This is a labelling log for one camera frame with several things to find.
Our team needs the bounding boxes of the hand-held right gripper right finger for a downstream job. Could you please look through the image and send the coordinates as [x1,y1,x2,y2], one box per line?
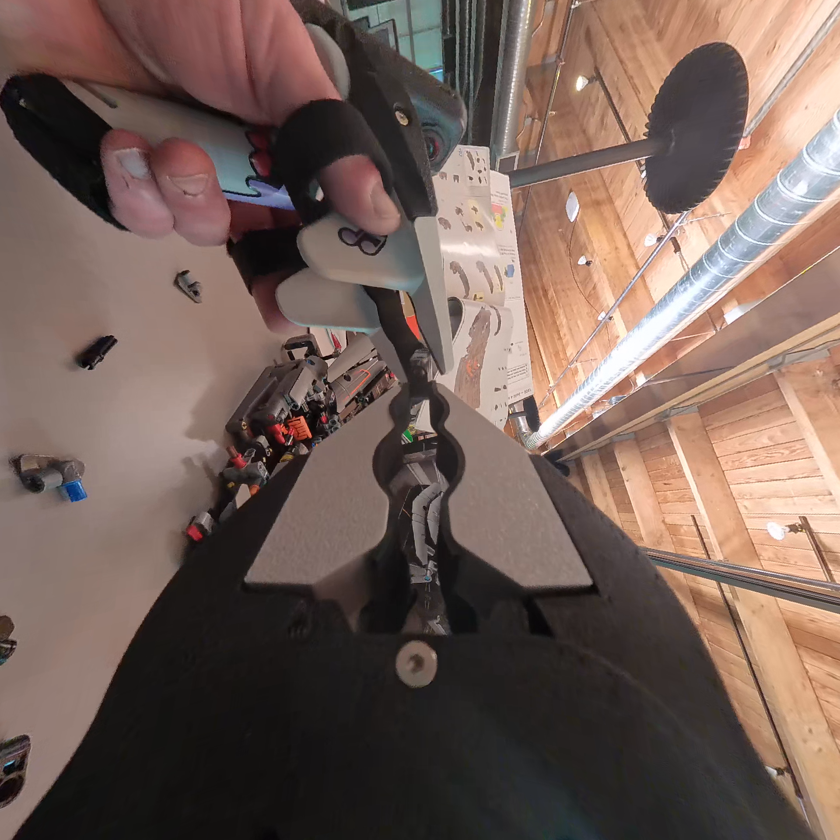
[430,382,595,636]

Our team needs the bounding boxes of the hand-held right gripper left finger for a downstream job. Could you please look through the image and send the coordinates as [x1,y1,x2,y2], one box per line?
[244,386,403,634]

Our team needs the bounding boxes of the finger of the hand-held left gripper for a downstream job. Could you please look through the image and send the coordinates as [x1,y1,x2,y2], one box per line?
[412,215,457,376]
[371,287,434,395]

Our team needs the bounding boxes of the grey toy brick car model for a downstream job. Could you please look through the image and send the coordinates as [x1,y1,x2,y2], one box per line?
[223,333,460,634]

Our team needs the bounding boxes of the person's left hand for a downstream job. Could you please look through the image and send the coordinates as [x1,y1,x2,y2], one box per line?
[0,0,403,337]

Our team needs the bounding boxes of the building instruction booklet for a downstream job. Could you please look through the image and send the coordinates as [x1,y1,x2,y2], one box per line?
[430,146,534,431]

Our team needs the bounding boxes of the metal ceiling conduit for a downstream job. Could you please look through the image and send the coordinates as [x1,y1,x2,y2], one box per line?
[554,209,698,395]

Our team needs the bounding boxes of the black toy brick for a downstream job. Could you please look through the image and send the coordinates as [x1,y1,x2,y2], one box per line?
[75,335,119,371]

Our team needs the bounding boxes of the grey brick with blue pin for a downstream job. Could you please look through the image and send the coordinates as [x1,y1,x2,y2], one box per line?
[12,453,88,504]

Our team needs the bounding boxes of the black pole with toothed disc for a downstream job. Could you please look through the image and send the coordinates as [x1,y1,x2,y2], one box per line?
[507,42,750,215]

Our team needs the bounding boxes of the grey ceiling ventilation duct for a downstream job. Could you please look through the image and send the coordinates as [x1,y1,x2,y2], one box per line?
[489,0,547,161]

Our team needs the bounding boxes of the chrome rail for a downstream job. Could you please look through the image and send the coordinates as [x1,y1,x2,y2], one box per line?
[646,548,840,616]

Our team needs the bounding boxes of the silver spiral ventilation duct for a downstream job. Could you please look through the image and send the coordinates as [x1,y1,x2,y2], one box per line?
[525,110,840,455]

